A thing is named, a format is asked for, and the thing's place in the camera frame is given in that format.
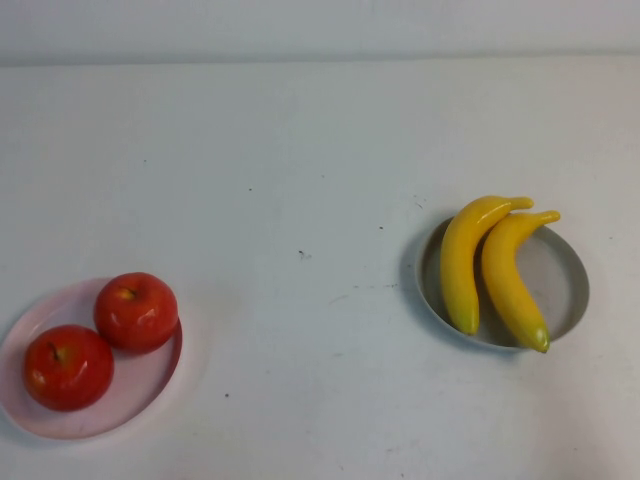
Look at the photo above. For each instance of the short yellow banana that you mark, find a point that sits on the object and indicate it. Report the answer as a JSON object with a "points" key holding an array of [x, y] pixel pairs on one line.
{"points": [[510, 285]]}

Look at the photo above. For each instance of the long curved yellow banana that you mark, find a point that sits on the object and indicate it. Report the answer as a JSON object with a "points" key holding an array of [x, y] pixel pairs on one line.
{"points": [[460, 265]]}

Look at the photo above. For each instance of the red apple with dark stem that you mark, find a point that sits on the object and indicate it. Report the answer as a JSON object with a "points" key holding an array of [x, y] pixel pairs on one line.
{"points": [[137, 315], [70, 370]]}

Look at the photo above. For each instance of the pink round plate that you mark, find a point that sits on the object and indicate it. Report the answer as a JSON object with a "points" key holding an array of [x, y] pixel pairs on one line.
{"points": [[140, 390]]}

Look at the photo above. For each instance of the grey round plate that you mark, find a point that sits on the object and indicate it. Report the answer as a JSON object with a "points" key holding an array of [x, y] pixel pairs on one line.
{"points": [[555, 280]]}

